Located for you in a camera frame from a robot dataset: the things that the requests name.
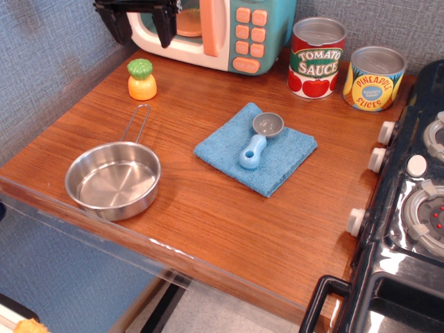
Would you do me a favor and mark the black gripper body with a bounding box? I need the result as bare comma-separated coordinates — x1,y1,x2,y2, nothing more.
93,0,182,14

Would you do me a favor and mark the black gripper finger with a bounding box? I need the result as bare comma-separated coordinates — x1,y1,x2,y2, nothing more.
96,8,133,45
152,7,177,49

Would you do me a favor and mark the orange toy carrot green top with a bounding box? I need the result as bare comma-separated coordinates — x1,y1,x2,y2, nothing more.
127,58,157,101

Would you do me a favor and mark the teal toy microwave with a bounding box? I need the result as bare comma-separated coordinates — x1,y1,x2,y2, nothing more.
127,1,296,76

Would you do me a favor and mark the blue grey measuring scoop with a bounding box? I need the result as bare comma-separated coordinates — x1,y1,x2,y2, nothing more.
238,112,284,170

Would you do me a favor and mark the tomato sauce can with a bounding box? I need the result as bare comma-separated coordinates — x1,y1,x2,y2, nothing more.
287,17,348,99

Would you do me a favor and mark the stainless steel pan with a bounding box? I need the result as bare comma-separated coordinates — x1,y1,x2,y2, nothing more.
64,103,162,222

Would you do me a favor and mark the blue folded cloth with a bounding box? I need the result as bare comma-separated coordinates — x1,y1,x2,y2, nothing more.
194,103,318,198

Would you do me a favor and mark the pineapple slices can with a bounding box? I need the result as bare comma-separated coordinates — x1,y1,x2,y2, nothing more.
343,46,407,112

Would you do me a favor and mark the white stove knob far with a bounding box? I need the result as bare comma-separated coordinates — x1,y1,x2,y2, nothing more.
377,121,396,146

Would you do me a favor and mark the white stove knob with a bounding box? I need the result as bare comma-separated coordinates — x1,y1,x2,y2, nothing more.
346,208,366,237
377,121,396,146
368,148,386,173

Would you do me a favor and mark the white stove knob middle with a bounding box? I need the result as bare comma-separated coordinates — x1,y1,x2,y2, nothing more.
368,148,386,173

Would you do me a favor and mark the white stove knob near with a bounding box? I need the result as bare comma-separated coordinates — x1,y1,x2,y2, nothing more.
346,208,366,237

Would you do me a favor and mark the clear acrylic table guard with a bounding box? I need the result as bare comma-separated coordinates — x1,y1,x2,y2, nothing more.
1,178,305,332

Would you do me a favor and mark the black toy stove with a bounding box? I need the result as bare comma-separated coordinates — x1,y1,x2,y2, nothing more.
300,60,443,332

